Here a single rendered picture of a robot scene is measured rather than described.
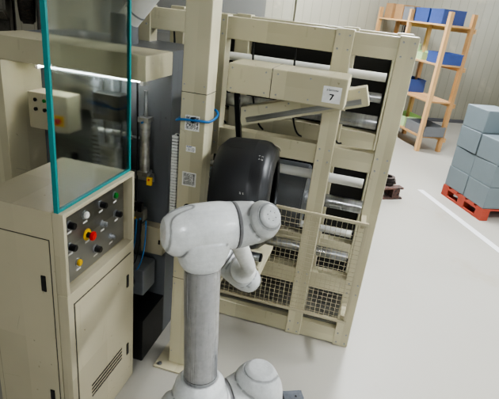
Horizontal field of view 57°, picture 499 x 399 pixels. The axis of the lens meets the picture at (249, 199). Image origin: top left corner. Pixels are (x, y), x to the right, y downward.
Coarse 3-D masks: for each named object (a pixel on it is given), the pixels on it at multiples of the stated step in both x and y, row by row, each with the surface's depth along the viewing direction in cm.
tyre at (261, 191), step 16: (224, 144) 223; (240, 144) 221; (256, 144) 222; (272, 144) 229; (224, 160) 214; (240, 160) 213; (256, 160) 213; (272, 160) 217; (224, 176) 211; (240, 176) 210; (256, 176) 209; (272, 176) 217; (208, 192) 214; (224, 192) 210; (256, 192) 208; (272, 192) 256
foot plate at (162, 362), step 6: (168, 348) 291; (162, 354) 286; (168, 354) 286; (156, 360) 280; (162, 360) 281; (168, 360) 281; (156, 366) 276; (162, 366) 277; (168, 366) 277; (174, 366) 278; (180, 366) 278; (174, 372) 274
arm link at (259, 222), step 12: (240, 204) 122; (252, 204) 123; (264, 204) 120; (240, 216) 120; (252, 216) 119; (264, 216) 118; (276, 216) 120; (240, 228) 119; (252, 228) 120; (264, 228) 119; (276, 228) 121; (240, 240) 120; (252, 240) 122; (264, 240) 125
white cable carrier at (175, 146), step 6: (174, 138) 228; (174, 144) 230; (174, 150) 232; (174, 156) 231; (174, 162) 233; (174, 168) 234; (174, 174) 235; (174, 180) 241; (174, 186) 243; (174, 192) 239; (174, 198) 240; (174, 204) 241
